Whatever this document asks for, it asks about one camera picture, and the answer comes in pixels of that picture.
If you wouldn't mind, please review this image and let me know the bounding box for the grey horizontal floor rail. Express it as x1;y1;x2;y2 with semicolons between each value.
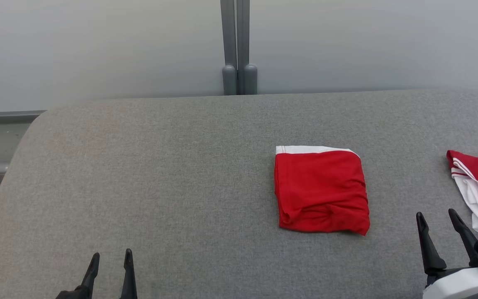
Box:
0;110;46;125

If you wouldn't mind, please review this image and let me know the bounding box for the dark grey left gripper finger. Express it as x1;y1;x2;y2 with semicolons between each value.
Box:
119;248;138;299
80;252;100;297

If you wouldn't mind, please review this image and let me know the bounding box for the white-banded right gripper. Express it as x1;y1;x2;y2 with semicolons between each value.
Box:
416;208;478;299

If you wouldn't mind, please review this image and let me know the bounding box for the grey partition post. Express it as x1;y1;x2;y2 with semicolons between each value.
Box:
237;0;258;95
220;0;238;96

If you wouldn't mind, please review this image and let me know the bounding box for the red shorts white trim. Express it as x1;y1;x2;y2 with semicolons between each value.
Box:
274;145;371;236

